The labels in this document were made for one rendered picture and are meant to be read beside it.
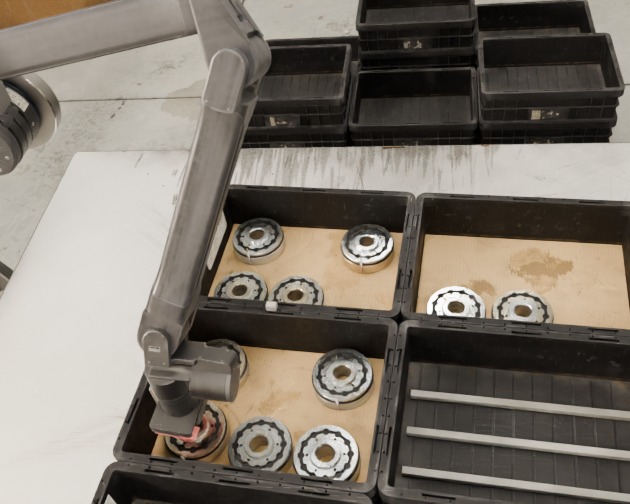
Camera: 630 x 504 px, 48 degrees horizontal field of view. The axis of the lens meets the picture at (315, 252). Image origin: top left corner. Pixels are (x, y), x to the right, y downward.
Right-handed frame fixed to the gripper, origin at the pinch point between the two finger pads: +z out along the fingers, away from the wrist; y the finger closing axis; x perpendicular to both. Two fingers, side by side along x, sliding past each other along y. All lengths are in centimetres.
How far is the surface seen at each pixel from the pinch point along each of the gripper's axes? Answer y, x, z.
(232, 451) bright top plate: -3.0, -7.7, 0.3
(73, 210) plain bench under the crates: 59, 55, 25
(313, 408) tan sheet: 7.7, -18.2, 3.3
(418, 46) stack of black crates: 164, -20, 46
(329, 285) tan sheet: 33.9, -15.8, 5.1
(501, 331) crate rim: 21, -47, -8
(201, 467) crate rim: -8.7, -5.7, -6.8
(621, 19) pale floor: 263, -104, 96
